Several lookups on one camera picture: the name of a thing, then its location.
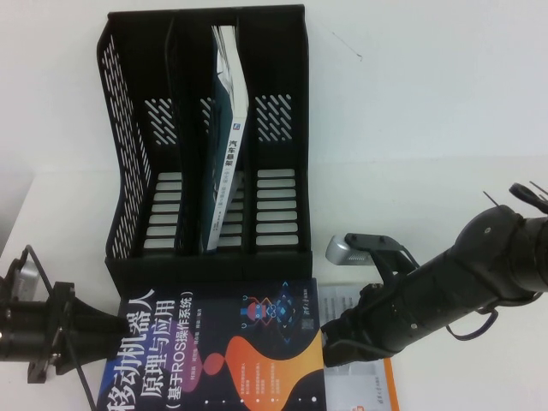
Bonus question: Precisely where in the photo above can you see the black plastic book stand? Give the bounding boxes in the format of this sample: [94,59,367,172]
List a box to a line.
[96,3,314,301]

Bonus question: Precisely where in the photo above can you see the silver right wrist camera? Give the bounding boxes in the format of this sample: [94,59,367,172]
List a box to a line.
[325,235,372,266]

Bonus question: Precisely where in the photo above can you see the white-spined teal cover book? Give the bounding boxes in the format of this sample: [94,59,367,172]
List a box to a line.
[204,25,250,252]

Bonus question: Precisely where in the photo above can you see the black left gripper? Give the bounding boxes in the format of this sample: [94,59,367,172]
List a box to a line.
[0,282,126,383]

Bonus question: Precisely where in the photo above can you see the black left camera cable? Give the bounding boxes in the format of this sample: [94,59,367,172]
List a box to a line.
[24,244,98,411]

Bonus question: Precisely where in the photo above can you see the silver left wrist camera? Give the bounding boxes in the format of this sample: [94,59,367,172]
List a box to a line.
[10,256,39,301]

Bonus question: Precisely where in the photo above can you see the white ROS2 book orange edges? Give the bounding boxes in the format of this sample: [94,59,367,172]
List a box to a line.
[319,282,403,411]

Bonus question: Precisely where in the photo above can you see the black right camera bracket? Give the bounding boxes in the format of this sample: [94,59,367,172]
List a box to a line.
[344,233,414,286]

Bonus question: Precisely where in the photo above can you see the dark mobile robot book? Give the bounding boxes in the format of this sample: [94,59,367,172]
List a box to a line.
[96,277,326,411]

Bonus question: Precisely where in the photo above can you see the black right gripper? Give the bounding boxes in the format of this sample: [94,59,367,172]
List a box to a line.
[321,280,397,367]

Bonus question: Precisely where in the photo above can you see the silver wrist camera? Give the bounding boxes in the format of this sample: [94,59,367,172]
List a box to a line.
[10,256,39,301]
[325,235,372,266]

